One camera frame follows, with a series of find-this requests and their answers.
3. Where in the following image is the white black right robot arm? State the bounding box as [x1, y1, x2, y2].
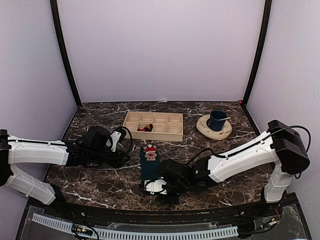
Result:
[143, 120, 310, 217]

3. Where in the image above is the cream saucer plate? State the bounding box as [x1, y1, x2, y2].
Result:
[195, 114, 233, 141]

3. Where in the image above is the black red yellow argyle sock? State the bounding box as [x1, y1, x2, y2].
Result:
[137, 123, 154, 132]

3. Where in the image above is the dark blue mug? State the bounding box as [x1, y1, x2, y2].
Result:
[206, 110, 227, 132]

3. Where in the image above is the black front table rail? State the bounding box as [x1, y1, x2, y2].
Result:
[27, 193, 298, 228]

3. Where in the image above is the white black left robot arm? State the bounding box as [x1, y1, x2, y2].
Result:
[0, 126, 132, 218]

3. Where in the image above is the black right frame post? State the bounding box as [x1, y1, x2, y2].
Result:
[241, 0, 272, 109]

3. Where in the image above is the black frame post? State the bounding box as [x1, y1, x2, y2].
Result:
[50, 0, 82, 108]
[241, 0, 272, 109]

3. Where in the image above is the black left frame post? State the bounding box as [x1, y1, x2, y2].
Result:
[50, 0, 82, 108]

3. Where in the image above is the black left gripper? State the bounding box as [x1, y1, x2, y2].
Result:
[88, 148, 130, 169]

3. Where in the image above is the green christmas bear sock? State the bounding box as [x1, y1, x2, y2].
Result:
[139, 144, 160, 191]

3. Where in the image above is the wooden compartment tray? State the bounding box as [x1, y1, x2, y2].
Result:
[123, 111, 184, 142]

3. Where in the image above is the white slotted cable duct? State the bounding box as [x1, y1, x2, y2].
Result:
[31, 213, 239, 240]

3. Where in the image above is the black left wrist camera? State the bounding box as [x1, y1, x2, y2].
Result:
[81, 126, 111, 151]

